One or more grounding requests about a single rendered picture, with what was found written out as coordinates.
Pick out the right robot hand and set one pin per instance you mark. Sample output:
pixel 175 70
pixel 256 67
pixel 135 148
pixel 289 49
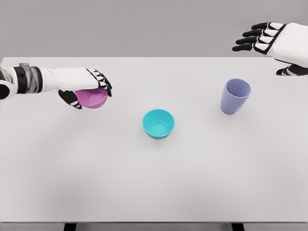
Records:
pixel 290 43

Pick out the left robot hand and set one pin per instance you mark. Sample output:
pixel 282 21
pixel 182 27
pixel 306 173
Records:
pixel 79 78

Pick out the pink bowl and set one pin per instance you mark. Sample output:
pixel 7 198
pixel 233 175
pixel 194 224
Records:
pixel 94 98

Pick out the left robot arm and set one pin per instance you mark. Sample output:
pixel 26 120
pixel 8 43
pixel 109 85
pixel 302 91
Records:
pixel 26 79

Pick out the lavender cup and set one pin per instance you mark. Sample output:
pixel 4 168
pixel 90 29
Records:
pixel 234 96

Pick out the teal bowl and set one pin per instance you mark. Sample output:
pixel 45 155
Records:
pixel 158 125

